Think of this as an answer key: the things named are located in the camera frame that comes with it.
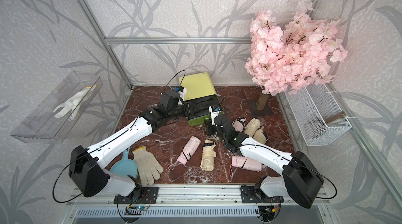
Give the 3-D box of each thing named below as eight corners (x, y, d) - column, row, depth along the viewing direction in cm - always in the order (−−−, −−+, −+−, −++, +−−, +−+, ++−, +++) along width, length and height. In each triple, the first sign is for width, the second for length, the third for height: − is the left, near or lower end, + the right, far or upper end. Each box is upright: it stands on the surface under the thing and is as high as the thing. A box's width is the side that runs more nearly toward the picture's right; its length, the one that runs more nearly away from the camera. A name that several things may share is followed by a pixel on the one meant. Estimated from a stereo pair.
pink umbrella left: (169, 169, 83) (168, 167, 80) (193, 137, 95) (192, 135, 92) (178, 175, 81) (177, 173, 78) (201, 142, 93) (200, 140, 90)
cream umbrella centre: (200, 169, 83) (199, 167, 79) (205, 142, 93) (204, 139, 89) (213, 172, 82) (214, 169, 79) (217, 143, 92) (217, 140, 89)
